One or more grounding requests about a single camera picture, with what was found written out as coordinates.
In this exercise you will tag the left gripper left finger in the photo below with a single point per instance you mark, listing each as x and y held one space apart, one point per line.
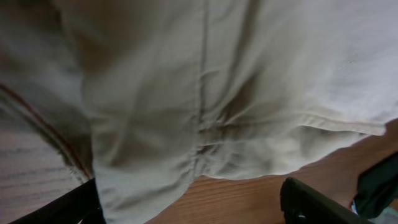
81 205

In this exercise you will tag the black garment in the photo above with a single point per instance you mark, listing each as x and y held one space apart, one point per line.
377 188

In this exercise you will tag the beige khaki shorts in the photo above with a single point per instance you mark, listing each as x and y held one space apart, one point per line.
146 96

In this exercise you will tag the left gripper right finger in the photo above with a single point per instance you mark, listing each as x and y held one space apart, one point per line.
302 204

